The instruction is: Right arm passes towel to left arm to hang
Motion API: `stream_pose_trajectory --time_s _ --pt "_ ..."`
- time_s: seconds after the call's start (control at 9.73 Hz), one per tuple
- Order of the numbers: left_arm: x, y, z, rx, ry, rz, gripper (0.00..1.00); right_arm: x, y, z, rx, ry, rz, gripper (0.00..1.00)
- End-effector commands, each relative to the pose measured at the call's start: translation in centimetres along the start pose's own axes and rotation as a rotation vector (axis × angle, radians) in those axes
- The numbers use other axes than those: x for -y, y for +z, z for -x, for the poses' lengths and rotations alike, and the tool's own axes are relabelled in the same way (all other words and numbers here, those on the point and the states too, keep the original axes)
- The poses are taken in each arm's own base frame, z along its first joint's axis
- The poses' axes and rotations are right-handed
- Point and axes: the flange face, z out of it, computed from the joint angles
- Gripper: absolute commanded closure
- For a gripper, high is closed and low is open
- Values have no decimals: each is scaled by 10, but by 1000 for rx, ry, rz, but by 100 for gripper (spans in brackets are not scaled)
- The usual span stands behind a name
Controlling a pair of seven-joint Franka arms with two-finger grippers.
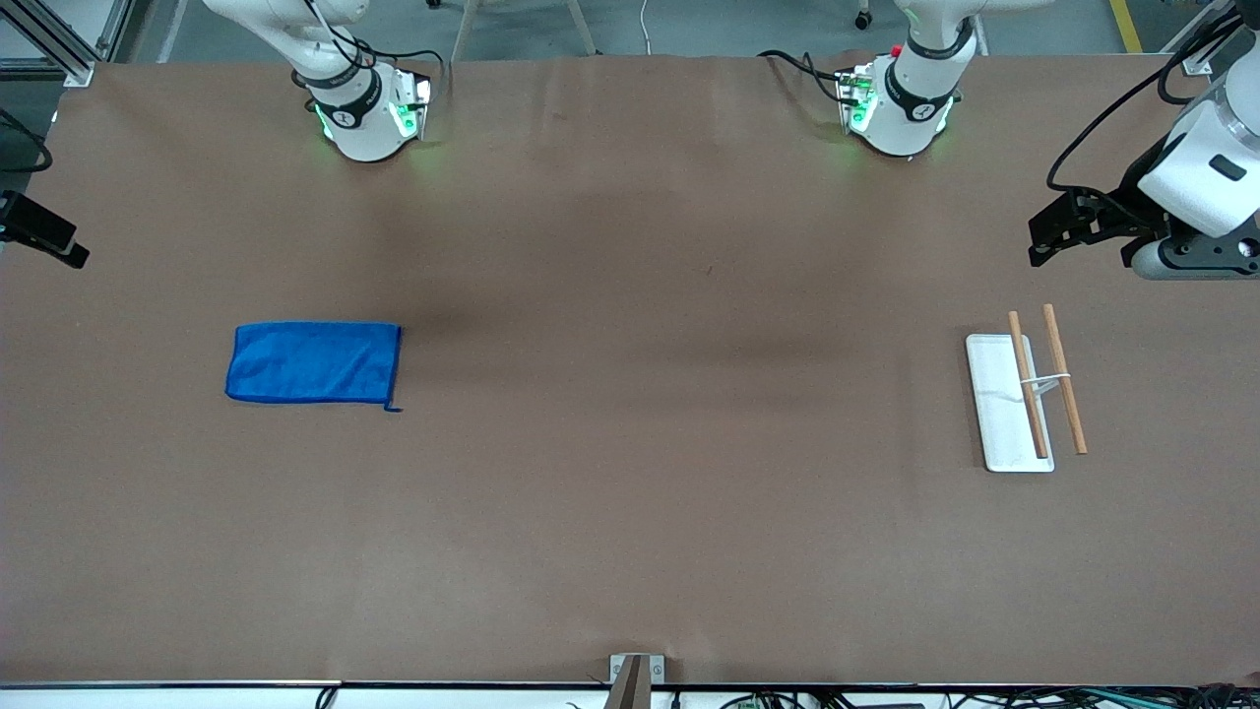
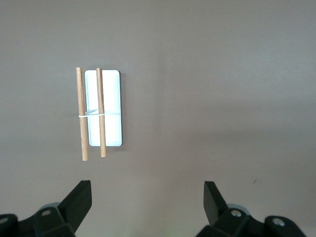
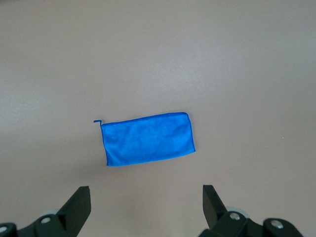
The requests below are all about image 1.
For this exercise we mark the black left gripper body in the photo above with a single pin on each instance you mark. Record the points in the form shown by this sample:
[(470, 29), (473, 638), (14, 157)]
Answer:
[(1119, 215)]

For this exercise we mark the blue microfibre towel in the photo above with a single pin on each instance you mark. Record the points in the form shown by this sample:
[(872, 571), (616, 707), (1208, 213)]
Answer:
[(315, 362)]

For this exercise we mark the white towel rack wooden rods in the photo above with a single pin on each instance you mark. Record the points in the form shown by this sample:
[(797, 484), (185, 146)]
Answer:
[(1004, 433)]

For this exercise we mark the black caster wheel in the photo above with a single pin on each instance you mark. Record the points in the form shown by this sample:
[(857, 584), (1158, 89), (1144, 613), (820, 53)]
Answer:
[(863, 20)]

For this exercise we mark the white stand legs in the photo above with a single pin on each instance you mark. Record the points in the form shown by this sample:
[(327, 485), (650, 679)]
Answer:
[(463, 30)]

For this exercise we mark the brown table cover sheet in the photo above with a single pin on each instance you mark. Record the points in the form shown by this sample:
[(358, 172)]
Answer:
[(630, 492)]

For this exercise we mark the aluminium frame profile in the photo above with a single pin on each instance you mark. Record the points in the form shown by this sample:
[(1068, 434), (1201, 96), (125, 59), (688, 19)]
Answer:
[(1196, 64), (79, 74)]

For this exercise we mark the white table edge rail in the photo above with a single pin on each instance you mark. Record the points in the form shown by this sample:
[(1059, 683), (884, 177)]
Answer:
[(197, 699)]

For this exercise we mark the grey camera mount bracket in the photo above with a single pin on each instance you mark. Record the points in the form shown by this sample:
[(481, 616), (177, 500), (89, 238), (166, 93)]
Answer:
[(635, 684)]

